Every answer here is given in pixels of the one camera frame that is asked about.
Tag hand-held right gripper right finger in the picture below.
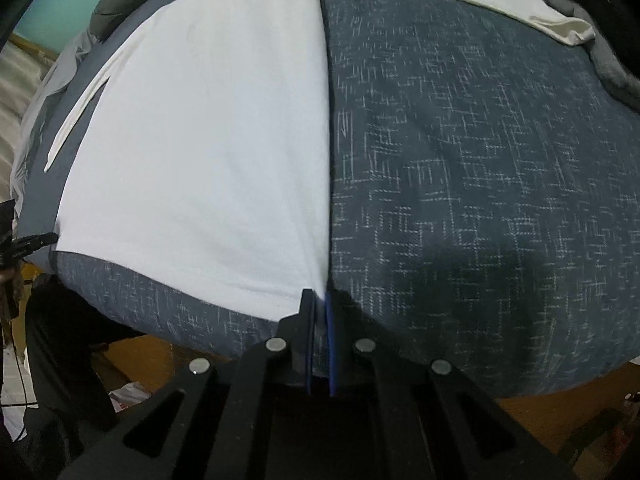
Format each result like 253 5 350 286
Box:
325 290 578 480

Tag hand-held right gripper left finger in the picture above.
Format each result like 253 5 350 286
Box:
60 287 318 480

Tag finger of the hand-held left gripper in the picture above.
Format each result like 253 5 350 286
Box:
15 232 59 256

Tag white long-sleeve shirt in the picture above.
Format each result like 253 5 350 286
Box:
44 0 597 323

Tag person's black trousers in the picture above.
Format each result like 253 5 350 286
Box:
0 280 166 480

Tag cream curtain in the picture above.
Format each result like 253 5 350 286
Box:
0 40 46 201

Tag light grey bed cover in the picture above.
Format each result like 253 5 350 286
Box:
10 25 101 211

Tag wooden pole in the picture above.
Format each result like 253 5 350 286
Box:
10 35 58 62

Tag bed with blue sheet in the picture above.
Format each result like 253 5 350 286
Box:
15 0 640 401

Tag folded black grey garment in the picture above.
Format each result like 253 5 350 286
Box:
512 0 640 106

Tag black cable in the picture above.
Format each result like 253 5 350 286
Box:
0 310 33 443

